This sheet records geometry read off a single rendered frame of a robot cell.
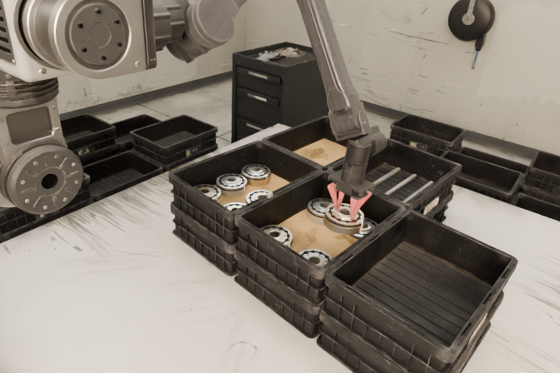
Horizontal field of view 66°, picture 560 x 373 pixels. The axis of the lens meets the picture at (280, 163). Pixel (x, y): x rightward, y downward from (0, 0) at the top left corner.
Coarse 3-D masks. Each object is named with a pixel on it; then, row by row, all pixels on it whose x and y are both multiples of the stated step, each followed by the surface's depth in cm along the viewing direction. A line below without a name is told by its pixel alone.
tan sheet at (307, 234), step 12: (300, 216) 132; (288, 228) 126; (300, 228) 126; (312, 228) 127; (324, 228) 127; (300, 240) 121; (312, 240) 122; (324, 240) 122; (336, 240) 122; (336, 252) 117
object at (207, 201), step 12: (252, 144) 153; (264, 144) 153; (216, 156) 142; (288, 156) 147; (180, 168) 133; (168, 180) 130; (180, 180) 127; (300, 180) 132; (192, 192) 122; (276, 192) 124; (204, 204) 120; (216, 204) 117; (252, 204) 118; (228, 216) 114
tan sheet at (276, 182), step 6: (240, 174) 153; (270, 180) 150; (276, 180) 151; (282, 180) 151; (252, 186) 146; (258, 186) 146; (264, 186) 146; (270, 186) 146; (276, 186) 147; (246, 192) 142; (222, 198) 138; (228, 198) 138; (234, 198) 138; (240, 198) 139; (222, 204) 135
